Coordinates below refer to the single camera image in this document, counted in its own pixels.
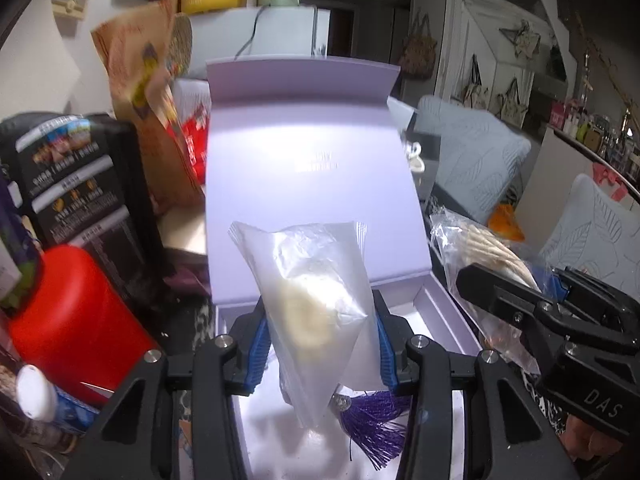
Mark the far leaf pattern cushion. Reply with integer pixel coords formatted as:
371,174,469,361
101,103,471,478
416,96,532,224

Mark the lavender gift box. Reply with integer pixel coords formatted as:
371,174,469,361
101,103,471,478
204,55,484,480

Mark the black kettle cable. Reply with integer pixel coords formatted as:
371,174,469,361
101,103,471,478
233,4,271,59

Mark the person's hand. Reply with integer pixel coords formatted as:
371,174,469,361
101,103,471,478
560,415,623,460

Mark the near leaf pattern cushion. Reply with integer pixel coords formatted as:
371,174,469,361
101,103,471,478
540,174,640,298

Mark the purple tassel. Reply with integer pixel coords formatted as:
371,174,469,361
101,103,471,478
331,391,411,471

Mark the brown paper snack bag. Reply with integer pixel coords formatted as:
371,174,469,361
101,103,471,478
91,0,204,212

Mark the orange bag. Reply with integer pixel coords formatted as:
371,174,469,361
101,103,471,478
487,204,525,242

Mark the white mini fridge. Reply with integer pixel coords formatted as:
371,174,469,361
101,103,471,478
184,6,331,79

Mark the black printed snack bag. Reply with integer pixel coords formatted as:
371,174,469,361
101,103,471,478
1,112,167,302

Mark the translucent white packet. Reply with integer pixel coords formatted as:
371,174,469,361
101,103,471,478
229,222,383,428

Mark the white ceramic teapot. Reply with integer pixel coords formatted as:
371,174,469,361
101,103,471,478
401,131,425,174

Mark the brown hanging bag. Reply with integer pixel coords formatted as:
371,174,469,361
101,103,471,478
398,10,437,80

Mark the pink cloth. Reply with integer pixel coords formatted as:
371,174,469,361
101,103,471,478
591,162,628,203

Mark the red plastic canister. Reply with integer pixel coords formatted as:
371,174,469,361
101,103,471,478
8,245,158,408

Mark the canvas tote bag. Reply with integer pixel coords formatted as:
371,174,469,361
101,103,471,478
498,78,528,128

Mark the small white cap bottle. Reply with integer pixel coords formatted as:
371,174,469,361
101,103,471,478
15,364,99,434

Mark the leaf pattern cushion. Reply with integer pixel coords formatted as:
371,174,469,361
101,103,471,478
416,96,532,224
540,174,640,298

